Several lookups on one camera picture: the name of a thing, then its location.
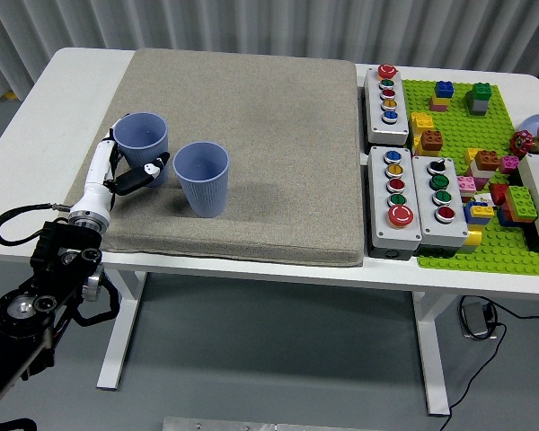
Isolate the grey-brown fabric mat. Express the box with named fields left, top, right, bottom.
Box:
left=61, top=48, right=364, bottom=268

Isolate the grey five-button control box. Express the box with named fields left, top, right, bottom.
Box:
left=362, top=64, right=411, bottom=147
left=367, top=145, right=423, bottom=260

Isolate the orange toy brick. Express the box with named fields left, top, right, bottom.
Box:
left=473, top=149, right=500, bottom=172
left=501, top=207, right=539, bottom=224

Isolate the black power cable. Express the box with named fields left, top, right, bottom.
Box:
left=443, top=299, right=539, bottom=431

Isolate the grey four-button control box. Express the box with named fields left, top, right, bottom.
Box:
left=411, top=154, right=471, bottom=258

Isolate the light green toy brick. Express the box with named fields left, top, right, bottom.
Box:
left=505, top=184, right=539, bottom=221

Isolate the white table leg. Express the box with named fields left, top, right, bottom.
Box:
left=411, top=290, right=453, bottom=417
left=96, top=268, right=147, bottom=391

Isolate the red flower-shaped toy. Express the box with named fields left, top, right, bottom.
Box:
left=508, top=129, right=534, bottom=157

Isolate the yellow round toy brick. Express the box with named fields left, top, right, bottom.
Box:
left=463, top=223, right=485, bottom=248

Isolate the blue ribbed plastic cup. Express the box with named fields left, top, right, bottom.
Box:
left=172, top=142, right=232, bottom=219
left=112, top=111, right=170, bottom=189

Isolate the grey pleated curtain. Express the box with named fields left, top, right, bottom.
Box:
left=0, top=0, right=539, bottom=103

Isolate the grey toy brick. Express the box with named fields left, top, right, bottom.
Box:
left=464, top=92, right=490, bottom=118

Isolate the light blue plate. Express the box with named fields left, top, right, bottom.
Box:
left=518, top=113, right=539, bottom=141

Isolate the grey power adapter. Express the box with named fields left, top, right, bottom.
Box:
left=459, top=301, right=496, bottom=341

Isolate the red toy brick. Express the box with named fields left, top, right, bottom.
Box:
left=489, top=182, right=513, bottom=208

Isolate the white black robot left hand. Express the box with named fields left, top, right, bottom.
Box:
left=69, top=128, right=171, bottom=224

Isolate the white toy brick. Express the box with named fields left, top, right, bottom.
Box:
left=470, top=163, right=496, bottom=181

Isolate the brown toy brick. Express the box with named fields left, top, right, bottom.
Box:
left=420, top=129, right=445, bottom=153

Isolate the green studded baseplate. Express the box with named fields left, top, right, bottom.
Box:
left=402, top=78, right=539, bottom=275

